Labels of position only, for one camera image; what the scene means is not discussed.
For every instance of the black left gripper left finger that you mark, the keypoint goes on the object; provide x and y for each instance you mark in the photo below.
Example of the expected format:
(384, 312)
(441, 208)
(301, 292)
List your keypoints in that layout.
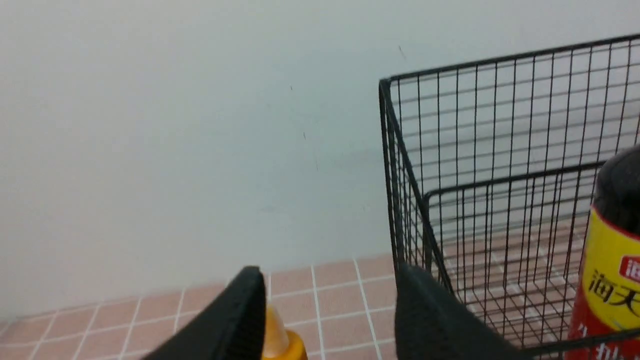
(231, 327)

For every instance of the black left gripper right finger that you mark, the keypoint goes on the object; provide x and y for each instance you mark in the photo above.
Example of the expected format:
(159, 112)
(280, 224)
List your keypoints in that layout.
(430, 324)

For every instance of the dark soy sauce bottle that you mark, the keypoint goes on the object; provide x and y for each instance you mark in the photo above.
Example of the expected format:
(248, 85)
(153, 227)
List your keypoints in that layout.
(606, 311)

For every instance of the red sauce squeeze bottle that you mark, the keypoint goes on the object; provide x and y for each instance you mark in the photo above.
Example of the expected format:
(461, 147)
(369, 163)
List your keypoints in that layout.
(281, 343)

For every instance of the black wire mesh shelf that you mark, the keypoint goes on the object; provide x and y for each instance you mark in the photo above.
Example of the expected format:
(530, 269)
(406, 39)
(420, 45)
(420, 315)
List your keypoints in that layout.
(490, 170)

